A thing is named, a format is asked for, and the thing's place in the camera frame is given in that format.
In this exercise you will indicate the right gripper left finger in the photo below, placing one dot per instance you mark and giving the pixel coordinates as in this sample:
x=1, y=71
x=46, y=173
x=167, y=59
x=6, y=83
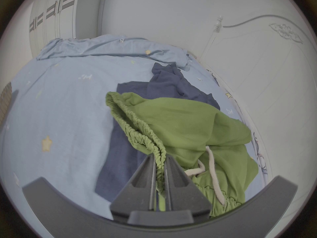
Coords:
x=138, y=192

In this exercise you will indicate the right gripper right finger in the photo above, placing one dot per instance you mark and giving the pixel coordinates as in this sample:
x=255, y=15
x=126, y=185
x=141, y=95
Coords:
x=180, y=192

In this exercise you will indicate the green shorts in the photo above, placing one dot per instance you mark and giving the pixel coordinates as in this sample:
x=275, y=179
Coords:
x=185, y=123

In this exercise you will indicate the dark blue garment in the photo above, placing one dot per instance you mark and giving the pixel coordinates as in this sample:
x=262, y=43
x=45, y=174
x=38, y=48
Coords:
x=118, y=157

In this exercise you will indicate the round woven basket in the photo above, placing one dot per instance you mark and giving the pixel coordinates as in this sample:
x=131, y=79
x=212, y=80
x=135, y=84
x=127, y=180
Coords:
x=5, y=100

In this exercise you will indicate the pale blue quilt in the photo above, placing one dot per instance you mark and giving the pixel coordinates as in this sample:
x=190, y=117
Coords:
x=99, y=47

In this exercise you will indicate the white wardrobe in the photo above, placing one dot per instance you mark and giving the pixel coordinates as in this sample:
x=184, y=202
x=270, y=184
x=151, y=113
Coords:
x=54, y=21

